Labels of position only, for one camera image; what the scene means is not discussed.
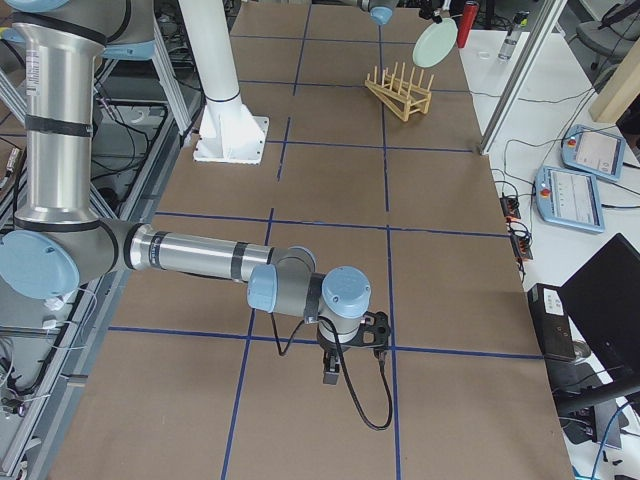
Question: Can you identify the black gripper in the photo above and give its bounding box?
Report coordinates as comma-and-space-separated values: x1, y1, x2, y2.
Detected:
418, 0, 444, 23
317, 324, 358, 386

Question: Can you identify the light green ceramic plate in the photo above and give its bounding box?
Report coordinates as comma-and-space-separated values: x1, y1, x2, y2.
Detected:
412, 18, 458, 68

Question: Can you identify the wooden dish rack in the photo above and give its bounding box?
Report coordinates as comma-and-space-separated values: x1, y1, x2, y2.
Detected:
364, 62, 434, 122

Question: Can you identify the red cylindrical bottle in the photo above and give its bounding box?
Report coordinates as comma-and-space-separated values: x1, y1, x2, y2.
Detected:
456, 1, 479, 49

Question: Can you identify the clear plastic water bottle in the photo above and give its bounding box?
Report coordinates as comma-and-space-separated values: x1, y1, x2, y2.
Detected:
497, 10, 530, 61

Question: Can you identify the orange black usb hub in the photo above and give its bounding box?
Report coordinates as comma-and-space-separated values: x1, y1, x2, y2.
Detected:
507, 222, 533, 261
500, 195, 521, 221

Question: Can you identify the black box computer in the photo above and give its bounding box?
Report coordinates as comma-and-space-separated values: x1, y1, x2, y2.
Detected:
527, 283, 592, 363

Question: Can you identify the far blue teach pendant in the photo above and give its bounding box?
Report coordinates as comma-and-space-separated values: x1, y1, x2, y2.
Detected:
561, 124, 624, 182

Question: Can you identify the blue teach pendant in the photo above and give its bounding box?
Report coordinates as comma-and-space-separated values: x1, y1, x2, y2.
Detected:
561, 124, 624, 182
535, 166, 605, 233

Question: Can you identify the near blue teach pendant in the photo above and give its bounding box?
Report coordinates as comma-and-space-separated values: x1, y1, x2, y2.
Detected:
535, 166, 605, 233

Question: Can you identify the black monitor on stand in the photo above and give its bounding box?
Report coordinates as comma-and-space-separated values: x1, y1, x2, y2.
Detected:
556, 233, 639, 415

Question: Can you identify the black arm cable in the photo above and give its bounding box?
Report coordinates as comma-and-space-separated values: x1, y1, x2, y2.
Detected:
270, 309, 394, 431

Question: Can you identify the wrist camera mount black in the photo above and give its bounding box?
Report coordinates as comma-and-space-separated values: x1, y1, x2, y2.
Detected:
353, 311, 391, 362

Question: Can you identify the aluminium frame post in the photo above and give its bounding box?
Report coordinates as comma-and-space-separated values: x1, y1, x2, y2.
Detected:
479, 0, 567, 155

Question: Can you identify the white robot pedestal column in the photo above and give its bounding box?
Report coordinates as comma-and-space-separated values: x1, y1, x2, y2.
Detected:
179, 0, 269, 165

